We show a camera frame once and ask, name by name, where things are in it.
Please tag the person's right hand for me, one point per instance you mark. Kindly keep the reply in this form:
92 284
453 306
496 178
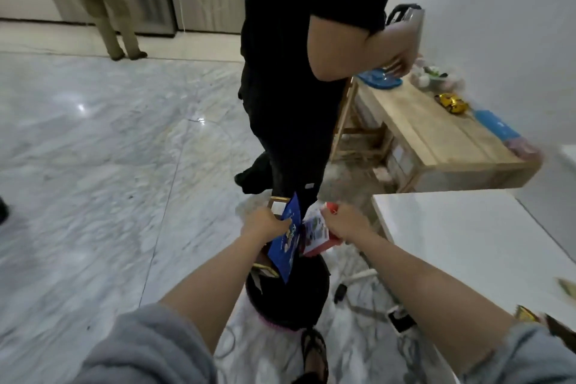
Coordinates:
348 221

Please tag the person's left hand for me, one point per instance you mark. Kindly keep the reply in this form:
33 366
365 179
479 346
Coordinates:
261 225

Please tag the person's right fingers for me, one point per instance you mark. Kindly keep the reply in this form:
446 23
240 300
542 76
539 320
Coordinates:
329 217

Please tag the person's left fingers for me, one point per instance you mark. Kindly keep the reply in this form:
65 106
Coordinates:
280 224

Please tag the white and red packet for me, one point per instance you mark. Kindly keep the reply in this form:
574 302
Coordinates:
315 235

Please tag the blue snack packet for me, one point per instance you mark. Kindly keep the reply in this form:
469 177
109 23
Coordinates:
287 248

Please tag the person's right forearm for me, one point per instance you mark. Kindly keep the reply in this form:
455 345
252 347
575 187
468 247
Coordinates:
432 298

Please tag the person's left forearm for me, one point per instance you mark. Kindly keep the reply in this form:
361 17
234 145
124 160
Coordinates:
211 289

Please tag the black bin with pink rim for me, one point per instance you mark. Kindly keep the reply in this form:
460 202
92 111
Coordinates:
292 298

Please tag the black plug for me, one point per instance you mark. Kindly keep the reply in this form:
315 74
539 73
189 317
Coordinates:
340 293

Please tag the wooden stool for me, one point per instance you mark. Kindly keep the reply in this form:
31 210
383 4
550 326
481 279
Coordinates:
360 140

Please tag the black sandal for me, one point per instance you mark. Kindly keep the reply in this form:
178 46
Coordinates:
315 347

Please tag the wooden table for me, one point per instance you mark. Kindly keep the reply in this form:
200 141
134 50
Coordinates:
432 131

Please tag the blue tray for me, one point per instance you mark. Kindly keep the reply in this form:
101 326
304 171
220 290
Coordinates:
380 78

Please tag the white table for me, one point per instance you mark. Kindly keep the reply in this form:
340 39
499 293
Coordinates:
477 244

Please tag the gold toy car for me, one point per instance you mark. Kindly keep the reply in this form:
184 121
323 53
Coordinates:
452 103

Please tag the pile of soft toys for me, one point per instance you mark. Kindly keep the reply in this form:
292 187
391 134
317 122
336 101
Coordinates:
432 75

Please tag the grey left sleeve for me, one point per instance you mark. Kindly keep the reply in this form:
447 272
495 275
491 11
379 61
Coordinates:
148 347

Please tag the grey sleeve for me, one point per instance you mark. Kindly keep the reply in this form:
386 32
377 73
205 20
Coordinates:
148 347
526 356

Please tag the blue flat packet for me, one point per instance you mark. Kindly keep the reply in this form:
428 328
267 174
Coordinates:
495 124

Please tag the pink packet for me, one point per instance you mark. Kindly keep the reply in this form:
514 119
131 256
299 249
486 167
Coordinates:
524 147

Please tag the gold snack packet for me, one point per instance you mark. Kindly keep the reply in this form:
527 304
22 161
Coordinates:
526 314

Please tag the grey right sleeve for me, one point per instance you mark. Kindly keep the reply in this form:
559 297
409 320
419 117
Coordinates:
526 356

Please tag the yellow-green packet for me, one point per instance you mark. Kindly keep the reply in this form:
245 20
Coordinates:
568 288

